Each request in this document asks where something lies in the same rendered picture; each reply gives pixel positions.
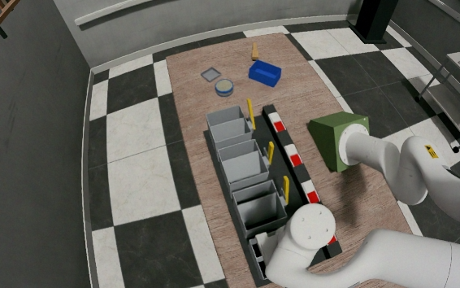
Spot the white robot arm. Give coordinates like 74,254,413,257
255,124,460,288

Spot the blue open plastic bin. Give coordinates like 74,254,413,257
249,59,282,88

